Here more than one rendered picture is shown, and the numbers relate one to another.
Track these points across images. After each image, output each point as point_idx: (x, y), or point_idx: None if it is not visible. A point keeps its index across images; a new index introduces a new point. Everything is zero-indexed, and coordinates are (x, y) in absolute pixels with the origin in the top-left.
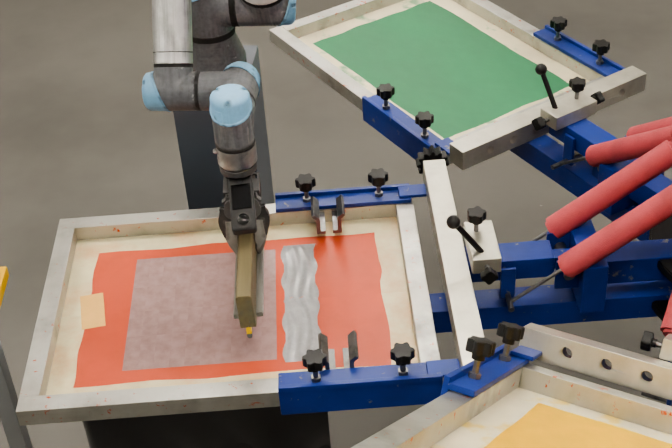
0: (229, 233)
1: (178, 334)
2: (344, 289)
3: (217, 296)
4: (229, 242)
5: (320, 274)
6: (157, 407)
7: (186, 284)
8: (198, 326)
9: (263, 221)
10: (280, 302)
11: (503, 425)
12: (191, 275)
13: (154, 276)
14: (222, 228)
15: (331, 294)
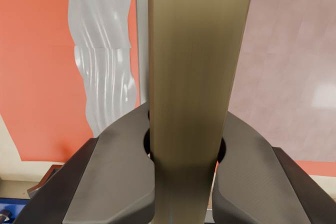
0: (263, 162)
1: None
2: (35, 60)
3: (238, 74)
4: (251, 129)
5: (79, 98)
6: None
7: (280, 107)
8: None
9: (64, 207)
10: (136, 44)
11: None
12: (268, 123)
13: (322, 129)
14: (314, 194)
15: (54, 51)
